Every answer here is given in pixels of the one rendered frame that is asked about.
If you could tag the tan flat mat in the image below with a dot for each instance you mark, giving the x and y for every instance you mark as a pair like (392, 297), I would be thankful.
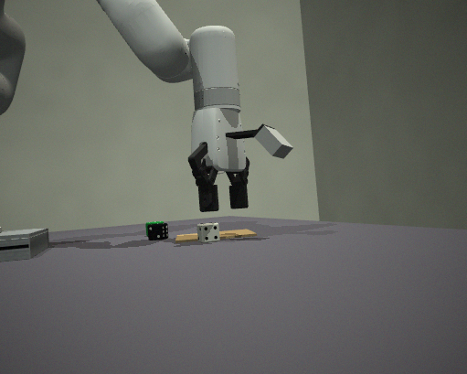
(228, 234)

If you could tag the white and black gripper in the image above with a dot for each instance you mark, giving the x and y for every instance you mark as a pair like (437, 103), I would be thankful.
(208, 141)

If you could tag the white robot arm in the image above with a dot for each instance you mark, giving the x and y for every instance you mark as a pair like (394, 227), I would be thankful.
(209, 55)

